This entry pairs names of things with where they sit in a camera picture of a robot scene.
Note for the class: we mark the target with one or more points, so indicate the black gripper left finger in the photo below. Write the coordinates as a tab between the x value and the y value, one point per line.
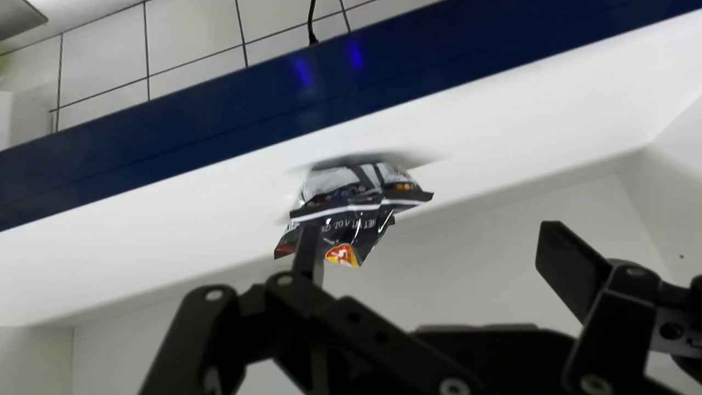
217	333

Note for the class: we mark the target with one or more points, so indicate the black chip packet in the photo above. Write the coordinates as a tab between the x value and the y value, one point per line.
354	200

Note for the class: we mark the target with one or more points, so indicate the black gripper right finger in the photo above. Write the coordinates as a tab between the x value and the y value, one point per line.
625	312

